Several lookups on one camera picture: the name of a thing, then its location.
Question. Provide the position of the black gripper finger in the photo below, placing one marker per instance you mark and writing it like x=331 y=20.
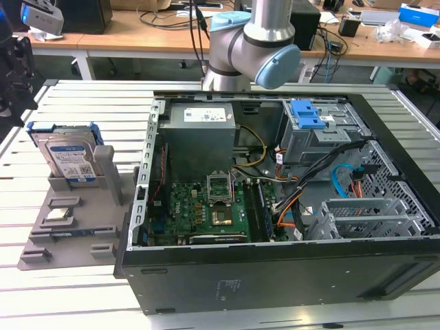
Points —
x=22 y=62

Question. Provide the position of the hard disk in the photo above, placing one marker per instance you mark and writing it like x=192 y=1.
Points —
x=70 y=158

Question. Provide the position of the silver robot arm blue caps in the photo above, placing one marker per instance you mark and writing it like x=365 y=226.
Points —
x=240 y=44

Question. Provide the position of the metal disk bay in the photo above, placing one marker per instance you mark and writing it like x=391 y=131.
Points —
x=364 y=220

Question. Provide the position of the crumpled white paper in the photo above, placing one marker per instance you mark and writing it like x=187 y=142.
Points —
x=48 y=37

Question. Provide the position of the large black box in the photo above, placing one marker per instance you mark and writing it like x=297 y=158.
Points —
x=86 y=17

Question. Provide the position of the silver CPU chip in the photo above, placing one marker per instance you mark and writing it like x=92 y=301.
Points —
x=59 y=214

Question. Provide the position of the grey parts rack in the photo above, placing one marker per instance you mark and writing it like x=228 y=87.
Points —
x=89 y=223

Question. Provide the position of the RAM stick with blue label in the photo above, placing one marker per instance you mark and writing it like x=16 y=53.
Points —
x=68 y=234

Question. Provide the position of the grey power supply unit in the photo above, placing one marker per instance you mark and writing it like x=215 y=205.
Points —
x=199 y=141

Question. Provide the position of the green motherboard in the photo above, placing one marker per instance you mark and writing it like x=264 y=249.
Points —
x=185 y=213

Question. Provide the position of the CPU socket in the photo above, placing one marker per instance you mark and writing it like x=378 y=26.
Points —
x=221 y=217

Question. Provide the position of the black graphics card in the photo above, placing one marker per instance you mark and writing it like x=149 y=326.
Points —
x=216 y=238

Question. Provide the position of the black RAM slot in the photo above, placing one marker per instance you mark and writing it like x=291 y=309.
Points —
x=258 y=209
x=250 y=209

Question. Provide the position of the RAM stick in slot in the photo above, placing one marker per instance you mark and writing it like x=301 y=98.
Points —
x=266 y=213

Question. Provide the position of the black computer tower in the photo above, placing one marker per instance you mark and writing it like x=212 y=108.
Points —
x=307 y=27

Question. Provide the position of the blue plastic cage latch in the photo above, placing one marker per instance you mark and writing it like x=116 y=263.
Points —
x=306 y=115

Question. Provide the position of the grey metal drive cage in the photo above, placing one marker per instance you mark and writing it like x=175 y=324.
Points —
x=309 y=144

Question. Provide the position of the small black container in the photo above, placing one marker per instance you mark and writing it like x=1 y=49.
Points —
x=349 y=27

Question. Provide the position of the black PC case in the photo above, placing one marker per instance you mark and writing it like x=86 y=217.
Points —
x=275 y=275

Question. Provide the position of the flat grey box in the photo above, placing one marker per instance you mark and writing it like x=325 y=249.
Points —
x=378 y=17

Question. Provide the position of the clear plastic bags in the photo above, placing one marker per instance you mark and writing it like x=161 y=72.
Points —
x=390 y=31

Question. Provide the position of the blue and white box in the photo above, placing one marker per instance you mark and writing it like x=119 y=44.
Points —
x=417 y=15

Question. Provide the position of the white open box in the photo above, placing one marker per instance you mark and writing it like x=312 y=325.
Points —
x=426 y=39

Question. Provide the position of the wooden desk white frame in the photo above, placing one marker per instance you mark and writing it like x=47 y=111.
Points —
x=51 y=46
x=137 y=39

